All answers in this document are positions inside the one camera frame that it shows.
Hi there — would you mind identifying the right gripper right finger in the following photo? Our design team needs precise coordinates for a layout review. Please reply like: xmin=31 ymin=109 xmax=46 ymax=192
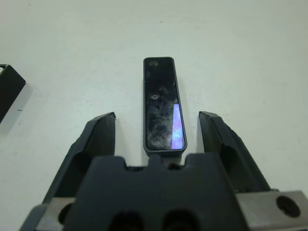
xmin=198 ymin=110 xmax=273 ymax=193

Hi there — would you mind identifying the black box with white lining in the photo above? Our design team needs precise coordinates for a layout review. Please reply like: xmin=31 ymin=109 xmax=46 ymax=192
xmin=0 ymin=63 xmax=27 ymax=125

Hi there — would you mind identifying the black rectangular remote device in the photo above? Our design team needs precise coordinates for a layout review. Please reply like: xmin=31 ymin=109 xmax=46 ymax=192
xmin=142 ymin=56 xmax=188 ymax=160

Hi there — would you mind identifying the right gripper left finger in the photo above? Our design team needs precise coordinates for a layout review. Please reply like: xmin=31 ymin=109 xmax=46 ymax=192
xmin=42 ymin=111 xmax=118 ymax=205

